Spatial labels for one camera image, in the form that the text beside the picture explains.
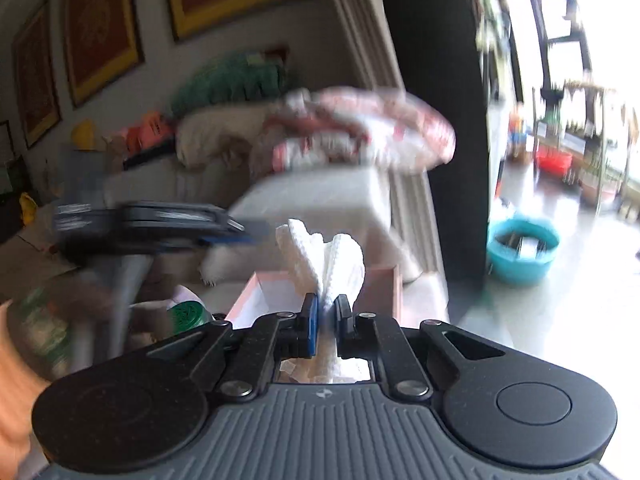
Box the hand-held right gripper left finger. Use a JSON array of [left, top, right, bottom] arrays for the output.
[[145, 294, 321, 403]]

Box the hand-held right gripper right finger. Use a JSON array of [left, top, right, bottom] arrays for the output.
[[334, 295, 506, 401]]

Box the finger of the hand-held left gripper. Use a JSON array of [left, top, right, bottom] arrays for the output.
[[119, 201, 257, 249]]

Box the pink box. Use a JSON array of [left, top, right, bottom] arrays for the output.
[[225, 267, 404, 332]]

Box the white textured cloth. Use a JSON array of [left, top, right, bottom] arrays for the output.
[[275, 218, 373, 386]]

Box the person's left forearm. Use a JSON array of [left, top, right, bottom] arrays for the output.
[[0, 300, 53, 480]]

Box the cream pillow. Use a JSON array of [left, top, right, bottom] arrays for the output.
[[176, 105, 281, 171]]

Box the green lid jar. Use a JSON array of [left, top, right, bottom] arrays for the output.
[[169, 299, 209, 335]]

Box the yellow round toy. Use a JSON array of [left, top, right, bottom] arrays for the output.
[[70, 120, 97, 152]]

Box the green patterned cloth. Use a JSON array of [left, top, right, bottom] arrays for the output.
[[9, 285, 81, 378]]

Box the white sofa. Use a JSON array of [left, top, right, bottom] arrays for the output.
[[102, 157, 441, 311]]

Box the green fluffy cushion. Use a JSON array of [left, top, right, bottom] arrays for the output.
[[170, 50, 293, 118]]

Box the teal plastic basin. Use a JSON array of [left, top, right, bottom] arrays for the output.
[[486, 217, 562, 288]]

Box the red plastic basin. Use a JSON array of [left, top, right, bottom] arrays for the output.
[[534, 150, 574, 175]]

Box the dark pillar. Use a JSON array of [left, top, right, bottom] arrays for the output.
[[372, 0, 493, 291]]

